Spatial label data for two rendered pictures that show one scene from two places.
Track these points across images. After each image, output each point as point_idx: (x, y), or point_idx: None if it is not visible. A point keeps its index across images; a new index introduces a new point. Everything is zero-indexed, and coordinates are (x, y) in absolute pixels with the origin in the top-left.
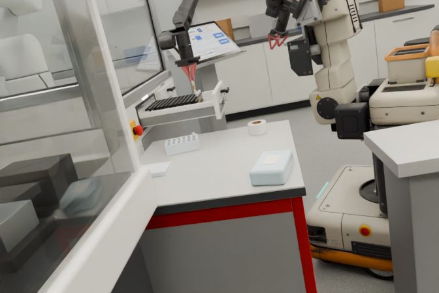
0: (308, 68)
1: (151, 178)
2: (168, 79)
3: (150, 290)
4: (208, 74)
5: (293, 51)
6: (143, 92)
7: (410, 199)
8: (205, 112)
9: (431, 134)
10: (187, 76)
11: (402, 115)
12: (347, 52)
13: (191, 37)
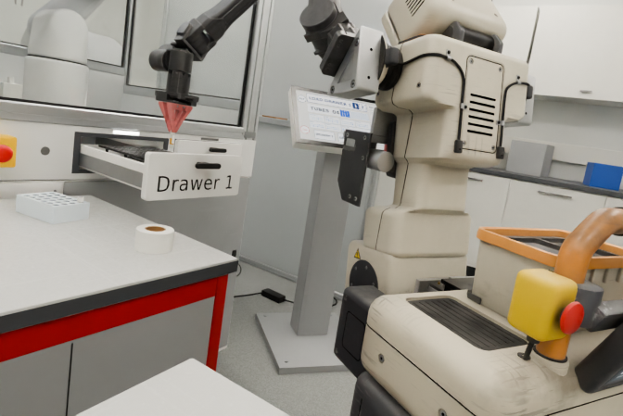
0: (355, 191)
1: None
2: (239, 140)
3: None
4: (338, 169)
5: (346, 148)
6: (124, 123)
7: None
8: (137, 180)
9: None
10: (165, 119)
11: (404, 383)
12: (449, 194)
13: (334, 109)
